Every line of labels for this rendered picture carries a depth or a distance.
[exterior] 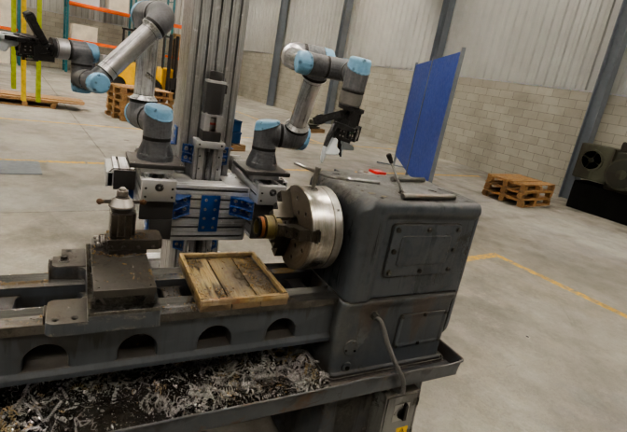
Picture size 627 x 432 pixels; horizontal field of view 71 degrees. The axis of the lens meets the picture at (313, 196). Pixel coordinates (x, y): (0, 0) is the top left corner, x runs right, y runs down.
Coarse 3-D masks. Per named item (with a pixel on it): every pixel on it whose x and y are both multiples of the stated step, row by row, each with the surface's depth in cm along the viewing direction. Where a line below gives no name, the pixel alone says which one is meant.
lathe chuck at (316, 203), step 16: (304, 192) 156; (320, 192) 158; (304, 208) 155; (320, 208) 153; (304, 224) 155; (320, 224) 151; (320, 240) 151; (288, 256) 165; (304, 256) 154; (320, 256) 155
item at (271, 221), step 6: (258, 216) 156; (264, 216) 157; (270, 216) 157; (258, 222) 154; (264, 222) 154; (270, 222) 155; (276, 222) 156; (282, 222) 158; (258, 228) 159; (264, 228) 154; (270, 228) 154; (276, 228) 155; (258, 234) 154; (264, 234) 155; (270, 234) 155; (276, 234) 156
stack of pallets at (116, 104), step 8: (112, 88) 997; (120, 88) 949; (128, 88) 951; (112, 96) 996; (120, 96) 1015; (128, 96) 1031; (160, 96) 1018; (168, 96) 1024; (112, 104) 987; (120, 104) 956; (160, 104) 1017; (168, 104) 1030; (104, 112) 1009; (112, 112) 992; (120, 112) 961; (120, 120) 964
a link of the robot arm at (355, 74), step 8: (352, 56) 140; (352, 64) 139; (360, 64) 138; (368, 64) 139; (344, 72) 143; (352, 72) 139; (360, 72) 139; (368, 72) 140; (344, 80) 142; (352, 80) 140; (360, 80) 140; (344, 88) 142; (352, 88) 141; (360, 88) 141
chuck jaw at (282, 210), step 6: (282, 192) 164; (288, 192) 165; (282, 198) 163; (288, 198) 165; (276, 204) 162; (282, 204) 162; (288, 204) 164; (276, 210) 160; (282, 210) 161; (288, 210) 163; (276, 216) 159; (282, 216) 160; (288, 216) 162; (294, 216) 164
